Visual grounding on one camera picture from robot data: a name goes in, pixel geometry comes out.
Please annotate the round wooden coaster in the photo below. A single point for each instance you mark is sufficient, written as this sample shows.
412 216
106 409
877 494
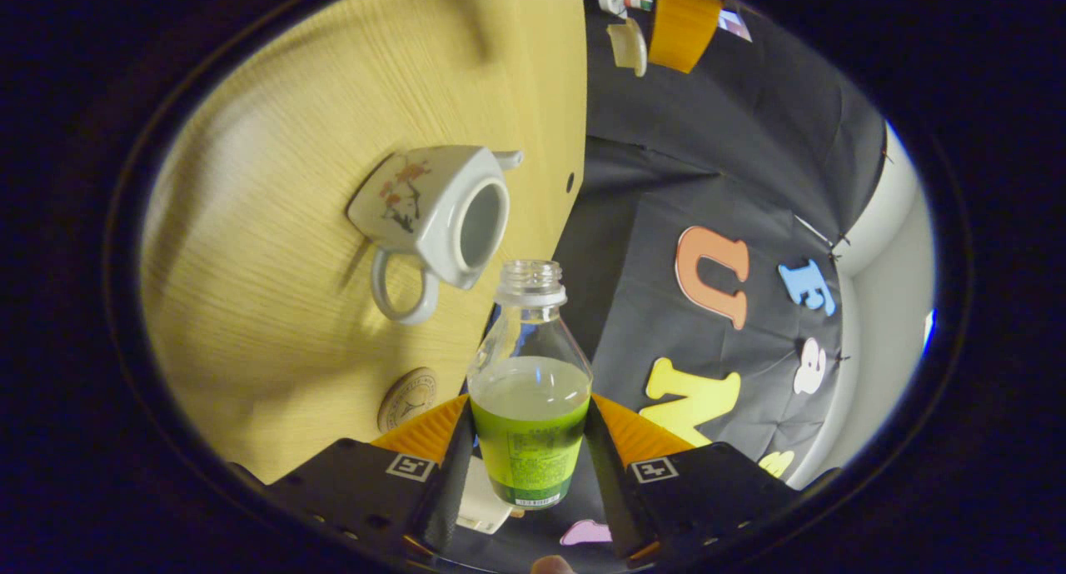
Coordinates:
408 399

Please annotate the red cap plastic bottle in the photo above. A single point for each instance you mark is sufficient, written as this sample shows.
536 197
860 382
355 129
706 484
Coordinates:
638 2

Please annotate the green label water bottle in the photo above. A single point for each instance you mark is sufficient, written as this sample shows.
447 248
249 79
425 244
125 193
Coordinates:
529 449

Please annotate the white floral teacup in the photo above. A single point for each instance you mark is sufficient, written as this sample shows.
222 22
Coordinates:
408 199

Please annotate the computer monitor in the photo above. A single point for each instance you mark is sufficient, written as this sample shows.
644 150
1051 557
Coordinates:
734 26

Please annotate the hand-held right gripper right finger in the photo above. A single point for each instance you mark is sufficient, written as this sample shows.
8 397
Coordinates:
612 491

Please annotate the white teacup lid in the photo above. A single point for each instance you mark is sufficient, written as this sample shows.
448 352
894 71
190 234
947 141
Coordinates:
626 47

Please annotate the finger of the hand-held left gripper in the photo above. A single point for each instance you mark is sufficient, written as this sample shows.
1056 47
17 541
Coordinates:
683 24

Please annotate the white toaster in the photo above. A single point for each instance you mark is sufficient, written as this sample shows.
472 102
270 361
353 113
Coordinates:
483 503

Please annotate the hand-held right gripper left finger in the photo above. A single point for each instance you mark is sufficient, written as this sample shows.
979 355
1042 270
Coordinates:
454 491

